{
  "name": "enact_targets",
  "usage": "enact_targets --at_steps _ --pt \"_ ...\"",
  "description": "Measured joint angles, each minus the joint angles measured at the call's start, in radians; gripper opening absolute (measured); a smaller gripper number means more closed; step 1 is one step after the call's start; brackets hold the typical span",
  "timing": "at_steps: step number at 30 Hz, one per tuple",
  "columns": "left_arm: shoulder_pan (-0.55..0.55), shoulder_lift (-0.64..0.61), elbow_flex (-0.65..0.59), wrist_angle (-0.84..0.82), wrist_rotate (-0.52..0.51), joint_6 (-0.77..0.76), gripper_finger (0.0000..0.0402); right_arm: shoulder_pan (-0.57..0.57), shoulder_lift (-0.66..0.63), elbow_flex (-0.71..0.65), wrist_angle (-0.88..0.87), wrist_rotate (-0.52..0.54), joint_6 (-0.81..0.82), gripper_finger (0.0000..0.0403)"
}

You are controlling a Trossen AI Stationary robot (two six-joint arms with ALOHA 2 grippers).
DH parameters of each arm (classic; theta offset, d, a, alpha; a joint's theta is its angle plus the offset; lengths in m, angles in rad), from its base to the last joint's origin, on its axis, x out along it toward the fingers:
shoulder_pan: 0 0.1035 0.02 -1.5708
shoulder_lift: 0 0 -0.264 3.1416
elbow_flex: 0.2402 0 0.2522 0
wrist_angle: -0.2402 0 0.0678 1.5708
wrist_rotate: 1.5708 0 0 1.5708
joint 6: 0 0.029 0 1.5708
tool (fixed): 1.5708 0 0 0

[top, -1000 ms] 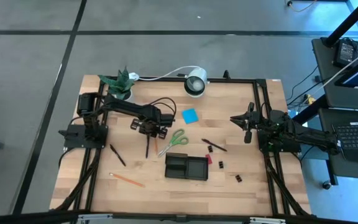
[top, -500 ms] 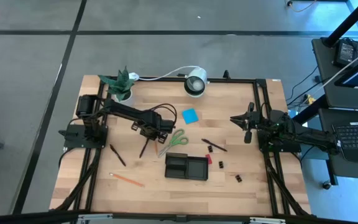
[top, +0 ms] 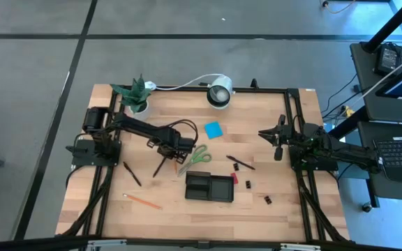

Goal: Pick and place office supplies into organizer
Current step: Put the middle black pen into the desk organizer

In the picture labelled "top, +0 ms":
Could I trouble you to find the white cable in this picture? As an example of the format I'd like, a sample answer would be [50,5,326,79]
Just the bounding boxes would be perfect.
[349,48,402,109]

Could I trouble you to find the black rig beam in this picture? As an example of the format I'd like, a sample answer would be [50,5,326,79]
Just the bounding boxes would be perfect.
[0,235,402,251]

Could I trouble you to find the black power adapter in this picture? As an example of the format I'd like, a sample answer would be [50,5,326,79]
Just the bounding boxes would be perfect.
[373,43,402,77]

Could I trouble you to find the white desk lamp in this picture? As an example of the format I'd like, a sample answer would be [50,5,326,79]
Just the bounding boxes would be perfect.
[144,73,236,110]

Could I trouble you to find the black aluminium table frame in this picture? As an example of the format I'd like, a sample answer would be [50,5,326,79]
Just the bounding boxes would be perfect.
[56,84,350,245]

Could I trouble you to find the black pole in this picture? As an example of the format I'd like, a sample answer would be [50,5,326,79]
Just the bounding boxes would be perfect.
[360,0,402,54]

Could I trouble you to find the black floor cables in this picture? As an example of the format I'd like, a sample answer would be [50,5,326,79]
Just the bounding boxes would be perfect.
[321,73,362,123]

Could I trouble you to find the green handled scissors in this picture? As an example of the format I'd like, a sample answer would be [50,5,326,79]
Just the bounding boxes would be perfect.
[177,144,212,178]

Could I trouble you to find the snake plant in white pot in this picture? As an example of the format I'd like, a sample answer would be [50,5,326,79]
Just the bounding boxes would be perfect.
[109,73,152,121]

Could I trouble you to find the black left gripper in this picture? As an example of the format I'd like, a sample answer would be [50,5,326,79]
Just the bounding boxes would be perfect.
[147,129,198,165]

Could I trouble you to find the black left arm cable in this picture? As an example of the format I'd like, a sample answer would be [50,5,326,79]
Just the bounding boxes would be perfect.
[167,119,199,141]

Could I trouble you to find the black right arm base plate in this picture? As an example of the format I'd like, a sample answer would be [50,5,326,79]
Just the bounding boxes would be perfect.
[289,144,338,172]

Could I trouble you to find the black pen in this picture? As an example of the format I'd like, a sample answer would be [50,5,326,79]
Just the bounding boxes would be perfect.
[225,155,256,171]
[152,156,169,178]
[123,161,142,188]

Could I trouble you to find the black desk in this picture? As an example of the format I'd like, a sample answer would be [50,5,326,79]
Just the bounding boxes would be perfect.
[357,120,402,203]
[349,41,402,125]

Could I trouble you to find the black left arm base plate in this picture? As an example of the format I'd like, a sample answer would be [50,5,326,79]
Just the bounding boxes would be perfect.
[66,138,122,167]

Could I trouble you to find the blue sticky note pad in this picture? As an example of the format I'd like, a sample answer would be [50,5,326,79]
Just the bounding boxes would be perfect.
[204,121,224,139]

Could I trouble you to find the silver bracket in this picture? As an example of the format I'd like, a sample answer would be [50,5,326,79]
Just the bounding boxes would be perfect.
[279,243,322,251]
[86,238,128,251]

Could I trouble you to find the orange floor cable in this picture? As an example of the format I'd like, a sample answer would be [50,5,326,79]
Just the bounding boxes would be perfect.
[321,0,357,15]

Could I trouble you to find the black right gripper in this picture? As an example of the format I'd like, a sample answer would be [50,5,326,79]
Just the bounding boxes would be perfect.
[258,114,299,149]

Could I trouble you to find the black mesh desk organizer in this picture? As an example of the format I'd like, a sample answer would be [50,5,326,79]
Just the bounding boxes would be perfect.
[184,170,235,204]

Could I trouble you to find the black laptop keyboard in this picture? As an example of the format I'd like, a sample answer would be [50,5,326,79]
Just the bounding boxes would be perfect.
[373,136,402,185]

